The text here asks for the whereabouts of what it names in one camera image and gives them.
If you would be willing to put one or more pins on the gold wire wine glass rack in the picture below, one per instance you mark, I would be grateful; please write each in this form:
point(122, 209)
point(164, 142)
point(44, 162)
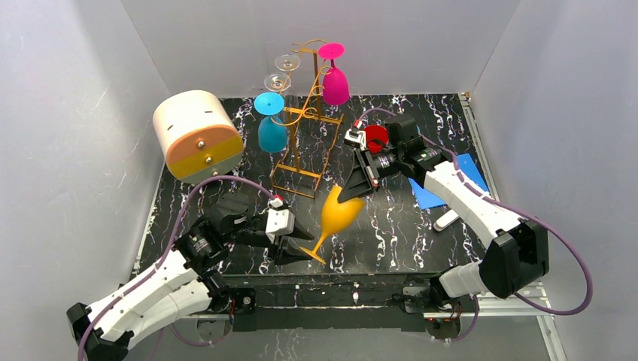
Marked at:
point(312, 132)

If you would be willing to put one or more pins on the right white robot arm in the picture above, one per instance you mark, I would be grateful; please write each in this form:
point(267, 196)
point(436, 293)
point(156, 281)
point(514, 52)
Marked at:
point(516, 246)

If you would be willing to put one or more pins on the yellow wine glass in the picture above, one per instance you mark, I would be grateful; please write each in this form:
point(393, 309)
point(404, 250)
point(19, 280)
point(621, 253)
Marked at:
point(335, 217)

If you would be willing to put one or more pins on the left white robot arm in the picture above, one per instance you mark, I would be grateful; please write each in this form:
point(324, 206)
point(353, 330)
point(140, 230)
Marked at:
point(187, 281)

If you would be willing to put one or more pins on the clear wine glass rear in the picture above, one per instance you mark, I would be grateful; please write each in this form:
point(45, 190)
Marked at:
point(287, 62)

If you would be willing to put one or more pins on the blue flat sheet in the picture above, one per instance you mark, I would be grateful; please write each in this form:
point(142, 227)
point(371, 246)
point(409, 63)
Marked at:
point(444, 184)

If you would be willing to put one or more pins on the clear wine glass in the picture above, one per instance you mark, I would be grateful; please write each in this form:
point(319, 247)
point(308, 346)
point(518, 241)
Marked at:
point(277, 82)
point(287, 62)

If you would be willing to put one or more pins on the clear wine glass front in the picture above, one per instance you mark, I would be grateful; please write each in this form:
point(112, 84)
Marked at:
point(277, 82)

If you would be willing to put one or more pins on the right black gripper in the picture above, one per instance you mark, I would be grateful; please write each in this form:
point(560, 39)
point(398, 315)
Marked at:
point(372, 169)

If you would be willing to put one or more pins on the light blue wine glass left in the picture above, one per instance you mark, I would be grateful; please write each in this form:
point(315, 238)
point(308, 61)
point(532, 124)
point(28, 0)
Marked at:
point(272, 135)

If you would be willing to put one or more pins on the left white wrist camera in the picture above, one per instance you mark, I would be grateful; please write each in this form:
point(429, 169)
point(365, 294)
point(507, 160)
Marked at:
point(280, 219)

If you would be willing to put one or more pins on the red wine glass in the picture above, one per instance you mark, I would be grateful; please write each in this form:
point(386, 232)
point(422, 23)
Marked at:
point(376, 138)

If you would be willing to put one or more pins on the magenta wine glass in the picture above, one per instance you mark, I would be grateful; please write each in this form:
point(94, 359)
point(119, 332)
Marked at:
point(336, 88)

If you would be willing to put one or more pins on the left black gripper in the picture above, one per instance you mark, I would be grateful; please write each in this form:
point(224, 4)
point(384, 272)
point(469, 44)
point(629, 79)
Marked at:
point(278, 244)

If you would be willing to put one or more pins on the cream orange yellow cylinder box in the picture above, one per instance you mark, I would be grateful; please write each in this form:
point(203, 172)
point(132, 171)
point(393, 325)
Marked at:
point(197, 137)

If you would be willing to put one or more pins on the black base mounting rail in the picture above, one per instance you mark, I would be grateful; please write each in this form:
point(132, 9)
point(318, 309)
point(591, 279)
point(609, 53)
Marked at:
point(347, 301)

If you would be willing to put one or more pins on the small white rectangular device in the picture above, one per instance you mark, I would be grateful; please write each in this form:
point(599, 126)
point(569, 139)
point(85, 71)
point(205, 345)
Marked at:
point(445, 220)

